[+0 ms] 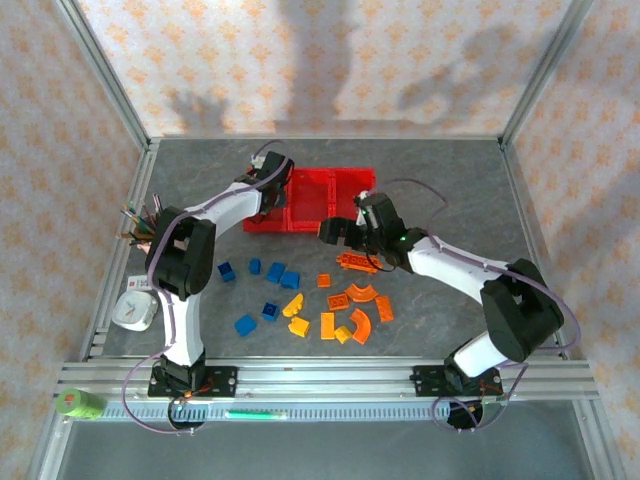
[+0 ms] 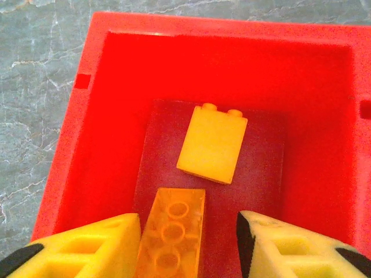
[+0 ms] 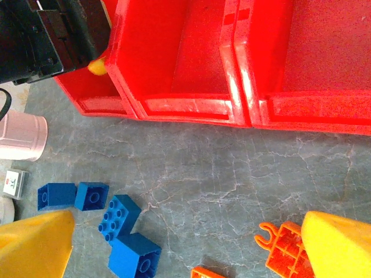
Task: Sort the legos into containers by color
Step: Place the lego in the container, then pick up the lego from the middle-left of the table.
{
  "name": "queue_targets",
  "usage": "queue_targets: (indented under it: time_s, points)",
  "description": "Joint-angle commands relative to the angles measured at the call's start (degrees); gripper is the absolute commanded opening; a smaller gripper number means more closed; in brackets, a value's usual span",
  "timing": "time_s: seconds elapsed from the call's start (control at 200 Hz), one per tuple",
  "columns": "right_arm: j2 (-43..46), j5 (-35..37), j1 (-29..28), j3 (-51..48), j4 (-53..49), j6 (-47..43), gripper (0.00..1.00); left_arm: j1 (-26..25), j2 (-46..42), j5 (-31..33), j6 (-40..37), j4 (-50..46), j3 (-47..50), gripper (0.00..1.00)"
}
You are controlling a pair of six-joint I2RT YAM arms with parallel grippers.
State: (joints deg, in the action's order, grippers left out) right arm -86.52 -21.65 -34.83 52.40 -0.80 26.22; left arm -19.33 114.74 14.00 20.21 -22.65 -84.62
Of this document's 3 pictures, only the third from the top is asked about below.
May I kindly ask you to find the orange lego piece with clip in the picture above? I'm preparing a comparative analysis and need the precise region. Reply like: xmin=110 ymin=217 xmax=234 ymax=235
xmin=254 ymin=221 xmax=315 ymax=278

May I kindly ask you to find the orange lego plate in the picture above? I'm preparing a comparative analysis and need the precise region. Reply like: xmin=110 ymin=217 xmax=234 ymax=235
xmin=190 ymin=266 xmax=228 ymax=278

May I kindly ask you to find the white round object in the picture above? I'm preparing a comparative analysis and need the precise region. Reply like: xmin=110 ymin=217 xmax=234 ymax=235
xmin=0 ymin=196 xmax=16 ymax=225

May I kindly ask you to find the small white labelled box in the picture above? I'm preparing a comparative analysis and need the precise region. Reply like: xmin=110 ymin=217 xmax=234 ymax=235
xmin=2 ymin=169 xmax=30 ymax=200

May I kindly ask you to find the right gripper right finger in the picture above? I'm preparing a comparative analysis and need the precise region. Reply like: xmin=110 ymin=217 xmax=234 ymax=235
xmin=300 ymin=210 xmax=371 ymax=278

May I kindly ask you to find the blue lego brick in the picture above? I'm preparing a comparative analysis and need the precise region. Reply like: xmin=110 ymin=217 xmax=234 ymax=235
xmin=37 ymin=182 xmax=78 ymax=212
xmin=97 ymin=194 xmax=143 ymax=243
xmin=74 ymin=181 xmax=110 ymax=212
xmin=107 ymin=232 xmax=162 ymax=278

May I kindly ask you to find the pink ribbed cup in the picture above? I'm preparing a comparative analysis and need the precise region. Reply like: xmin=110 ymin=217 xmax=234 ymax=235
xmin=0 ymin=111 xmax=49 ymax=162

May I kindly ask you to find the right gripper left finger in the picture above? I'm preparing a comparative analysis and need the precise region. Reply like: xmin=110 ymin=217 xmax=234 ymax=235
xmin=0 ymin=209 xmax=75 ymax=278

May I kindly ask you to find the black short cable loop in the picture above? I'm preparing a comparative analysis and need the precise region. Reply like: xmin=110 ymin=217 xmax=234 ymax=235
xmin=0 ymin=87 xmax=13 ymax=121

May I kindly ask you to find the red plastic bin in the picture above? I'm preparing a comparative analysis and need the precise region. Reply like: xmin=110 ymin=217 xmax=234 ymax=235
xmin=54 ymin=0 xmax=139 ymax=119
xmin=234 ymin=0 xmax=371 ymax=136
xmin=104 ymin=0 xmax=252 ymax=128

